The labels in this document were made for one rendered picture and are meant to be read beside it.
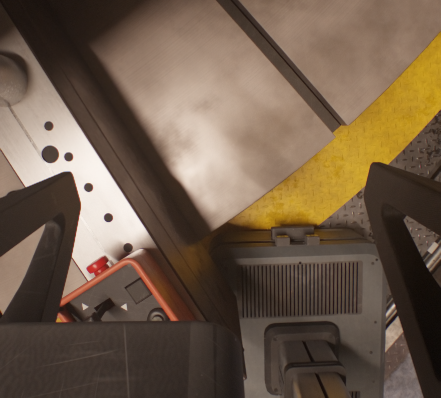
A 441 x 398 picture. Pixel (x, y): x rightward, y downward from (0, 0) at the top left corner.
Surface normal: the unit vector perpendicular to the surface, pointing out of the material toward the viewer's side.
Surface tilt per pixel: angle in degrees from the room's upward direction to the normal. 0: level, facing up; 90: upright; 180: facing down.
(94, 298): 0
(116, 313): 0
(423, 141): 0
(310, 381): 90
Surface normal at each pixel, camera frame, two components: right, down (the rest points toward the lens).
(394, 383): 0.01, 0.08
